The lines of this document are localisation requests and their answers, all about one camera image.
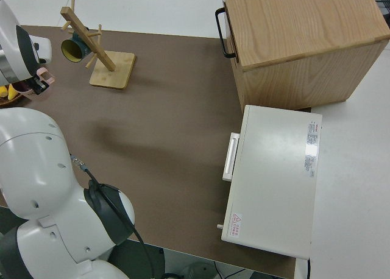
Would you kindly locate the pink mug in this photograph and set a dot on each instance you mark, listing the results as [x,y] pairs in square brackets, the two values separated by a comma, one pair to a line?
[21,94]

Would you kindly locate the round wicker basket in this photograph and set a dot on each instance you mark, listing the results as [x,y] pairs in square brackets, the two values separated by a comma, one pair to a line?
[9,103]

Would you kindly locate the white toaster oven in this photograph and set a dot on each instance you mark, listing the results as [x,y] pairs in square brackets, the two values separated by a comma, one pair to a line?
[274,184]

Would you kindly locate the wooden mug tree stand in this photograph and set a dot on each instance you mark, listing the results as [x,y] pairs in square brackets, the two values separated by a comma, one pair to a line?
[112,72]

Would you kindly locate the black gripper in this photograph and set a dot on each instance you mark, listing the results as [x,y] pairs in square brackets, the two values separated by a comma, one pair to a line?
[31,81]

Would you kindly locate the yellow corn cob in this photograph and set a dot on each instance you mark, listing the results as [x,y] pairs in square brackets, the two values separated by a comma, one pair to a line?
[12,92]
[3,91]

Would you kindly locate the brown table mat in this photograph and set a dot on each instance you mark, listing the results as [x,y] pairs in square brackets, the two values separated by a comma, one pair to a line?
[167,123]

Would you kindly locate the dark teal mug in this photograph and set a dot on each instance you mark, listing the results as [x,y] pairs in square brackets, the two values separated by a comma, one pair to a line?
[71,50]

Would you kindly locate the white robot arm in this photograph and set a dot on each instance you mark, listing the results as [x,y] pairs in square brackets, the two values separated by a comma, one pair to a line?
[30,169]

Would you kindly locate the wooden cabinet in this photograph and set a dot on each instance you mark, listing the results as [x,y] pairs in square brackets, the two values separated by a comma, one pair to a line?
[304,32]

